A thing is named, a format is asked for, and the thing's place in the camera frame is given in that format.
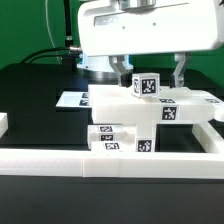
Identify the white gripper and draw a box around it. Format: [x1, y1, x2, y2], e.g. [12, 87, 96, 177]
[78, 0, 224, 88]

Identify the white chair back part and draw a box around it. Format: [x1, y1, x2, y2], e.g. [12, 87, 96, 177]
[88, 85, 224, 125]

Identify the white chair seat part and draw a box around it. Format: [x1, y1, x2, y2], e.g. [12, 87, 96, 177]
[125, 125, 157, 152]

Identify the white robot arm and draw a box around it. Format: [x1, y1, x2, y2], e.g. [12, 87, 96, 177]
[78, 0, 224, 87]

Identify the white tag sheet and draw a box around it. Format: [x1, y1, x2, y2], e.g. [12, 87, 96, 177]
[56, 91, 89, 108]

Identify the black cable bundle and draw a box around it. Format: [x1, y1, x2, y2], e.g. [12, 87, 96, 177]
[20, 0, 84, 65]

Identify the white U-shaped obstacle frame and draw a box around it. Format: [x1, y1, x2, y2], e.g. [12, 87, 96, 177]
[0, 112, 224, 179]

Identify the white thin cable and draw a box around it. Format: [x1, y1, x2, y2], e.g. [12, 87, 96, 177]
[45, 0, 63, 65]

